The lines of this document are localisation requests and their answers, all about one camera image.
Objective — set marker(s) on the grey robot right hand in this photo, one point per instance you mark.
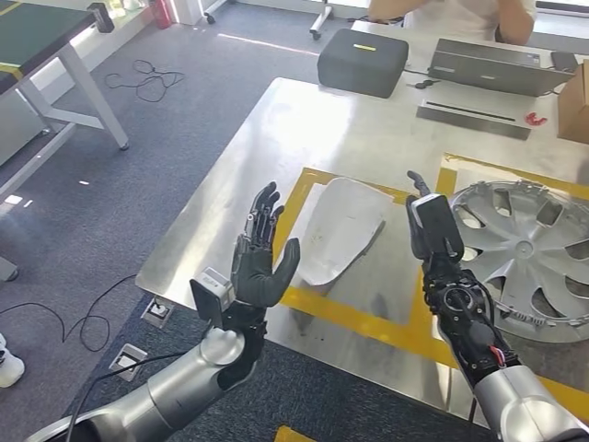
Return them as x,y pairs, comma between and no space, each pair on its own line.
412,232

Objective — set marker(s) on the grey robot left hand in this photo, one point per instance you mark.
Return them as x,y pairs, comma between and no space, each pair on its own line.
255,274

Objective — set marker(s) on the white plastic shell part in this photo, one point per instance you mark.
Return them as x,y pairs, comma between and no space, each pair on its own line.
340,232

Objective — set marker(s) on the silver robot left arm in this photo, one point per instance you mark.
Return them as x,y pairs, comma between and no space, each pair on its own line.
184,384

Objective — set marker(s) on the yellow workbench tape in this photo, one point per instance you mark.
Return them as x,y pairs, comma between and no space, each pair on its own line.
445,183

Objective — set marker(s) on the round silver metal part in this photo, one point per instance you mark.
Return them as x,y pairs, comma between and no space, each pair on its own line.
524,250

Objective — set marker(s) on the metal floor socket plate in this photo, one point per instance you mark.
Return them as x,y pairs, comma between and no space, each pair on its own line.
127,362
157,312

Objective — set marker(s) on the grey flat metal tray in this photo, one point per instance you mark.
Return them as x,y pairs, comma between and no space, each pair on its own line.
473,122

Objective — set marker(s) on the yellow floor tape square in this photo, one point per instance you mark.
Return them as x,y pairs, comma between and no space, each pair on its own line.
289,435

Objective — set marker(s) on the dark grey case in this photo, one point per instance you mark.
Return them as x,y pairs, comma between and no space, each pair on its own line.
361,64

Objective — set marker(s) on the grey laptop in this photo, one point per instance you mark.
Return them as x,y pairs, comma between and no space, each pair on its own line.
492,70

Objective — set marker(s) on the small red clip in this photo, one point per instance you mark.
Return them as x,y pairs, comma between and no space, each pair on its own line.
536,119

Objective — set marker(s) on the person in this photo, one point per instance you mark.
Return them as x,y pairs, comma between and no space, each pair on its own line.
9,366
460,18

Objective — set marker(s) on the white caster leg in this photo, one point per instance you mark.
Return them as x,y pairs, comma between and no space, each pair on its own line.
320,21
214,9

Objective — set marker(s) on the cardboard box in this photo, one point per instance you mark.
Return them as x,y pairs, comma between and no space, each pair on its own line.
575,107

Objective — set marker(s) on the white desk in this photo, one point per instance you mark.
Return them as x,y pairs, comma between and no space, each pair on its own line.
92,91

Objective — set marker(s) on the red fire extinguisher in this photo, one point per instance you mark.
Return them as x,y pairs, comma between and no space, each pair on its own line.
161,13

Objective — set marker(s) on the black box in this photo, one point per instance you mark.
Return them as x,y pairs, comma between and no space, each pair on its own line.
101,17

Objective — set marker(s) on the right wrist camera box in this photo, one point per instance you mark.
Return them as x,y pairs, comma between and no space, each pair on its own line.
437,226

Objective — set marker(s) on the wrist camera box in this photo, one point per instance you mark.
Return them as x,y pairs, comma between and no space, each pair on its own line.
437,226
209,299

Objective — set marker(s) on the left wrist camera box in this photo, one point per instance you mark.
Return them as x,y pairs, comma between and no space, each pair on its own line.
209,299

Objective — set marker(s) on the steel frame workbench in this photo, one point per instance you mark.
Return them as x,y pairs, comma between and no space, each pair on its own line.
276,152

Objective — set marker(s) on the white furniture frame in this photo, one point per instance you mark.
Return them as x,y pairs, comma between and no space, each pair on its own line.
7,268

